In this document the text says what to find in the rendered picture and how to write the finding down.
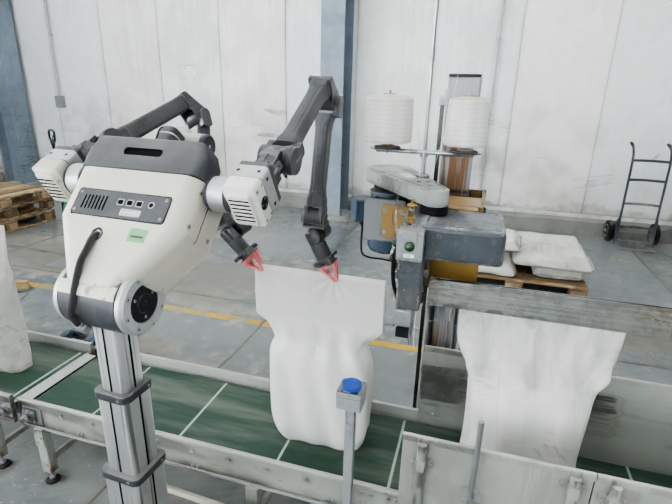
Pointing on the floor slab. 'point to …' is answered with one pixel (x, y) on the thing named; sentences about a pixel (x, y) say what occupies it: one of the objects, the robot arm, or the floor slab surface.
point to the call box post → (348, 457)
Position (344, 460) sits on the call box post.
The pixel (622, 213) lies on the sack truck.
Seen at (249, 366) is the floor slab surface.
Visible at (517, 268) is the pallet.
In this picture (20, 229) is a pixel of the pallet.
